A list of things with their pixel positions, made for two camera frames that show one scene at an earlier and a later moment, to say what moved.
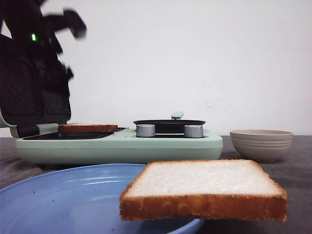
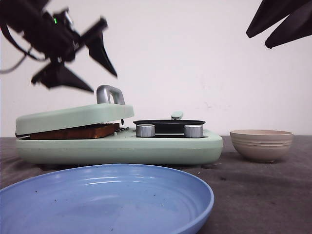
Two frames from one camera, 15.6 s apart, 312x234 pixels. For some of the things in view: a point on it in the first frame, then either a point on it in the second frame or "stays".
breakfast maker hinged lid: x=32 y=92 -> x=110 y=108
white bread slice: x=203 y=189 -> x=102 y=131
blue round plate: x=82 y=200 stays
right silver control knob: x=193 y=131 stays
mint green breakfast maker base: x=50 y=147 stays
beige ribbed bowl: x=262 y=146 stays
